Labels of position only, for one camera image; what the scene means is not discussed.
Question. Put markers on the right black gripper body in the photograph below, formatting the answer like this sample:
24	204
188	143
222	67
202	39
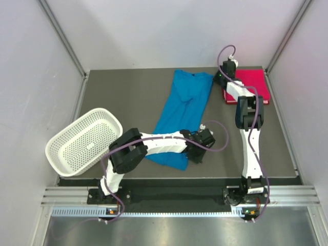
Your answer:
218	77

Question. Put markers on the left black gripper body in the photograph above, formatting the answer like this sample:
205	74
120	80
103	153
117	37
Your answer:
197	156

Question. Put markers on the blue t-shirt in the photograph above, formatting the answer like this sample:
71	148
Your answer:
186	103

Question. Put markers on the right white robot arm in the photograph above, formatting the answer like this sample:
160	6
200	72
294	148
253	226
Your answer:
249	118

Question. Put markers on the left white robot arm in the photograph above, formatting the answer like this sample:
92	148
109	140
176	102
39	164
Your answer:
173	150

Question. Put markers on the folded pink t-shirt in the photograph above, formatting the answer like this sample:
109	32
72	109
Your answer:
249	78

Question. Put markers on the folded red t-shirt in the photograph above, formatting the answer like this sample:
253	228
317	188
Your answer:
261	92

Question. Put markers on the white perforated plastic basket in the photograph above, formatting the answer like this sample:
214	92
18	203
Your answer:
80	145

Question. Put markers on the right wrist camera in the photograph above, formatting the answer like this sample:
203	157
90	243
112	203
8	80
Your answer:
231	58

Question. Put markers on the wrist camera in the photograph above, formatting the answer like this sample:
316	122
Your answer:
231	58
203	127

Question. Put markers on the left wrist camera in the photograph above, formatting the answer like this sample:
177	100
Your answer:
203	127

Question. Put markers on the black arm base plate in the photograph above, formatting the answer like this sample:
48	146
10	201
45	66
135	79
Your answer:
140	197

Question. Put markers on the right aluminium frame post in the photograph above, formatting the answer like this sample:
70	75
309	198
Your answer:
303	9

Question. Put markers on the aluminium frame post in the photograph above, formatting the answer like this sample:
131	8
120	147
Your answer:
303	9
61	35

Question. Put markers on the aluminium front rail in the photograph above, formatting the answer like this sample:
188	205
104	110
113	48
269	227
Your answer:
289	196

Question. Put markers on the white slotted cable duct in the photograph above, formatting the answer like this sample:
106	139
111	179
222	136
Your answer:
112	212

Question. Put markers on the left aluminium frame post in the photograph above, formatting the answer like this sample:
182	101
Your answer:
61	35

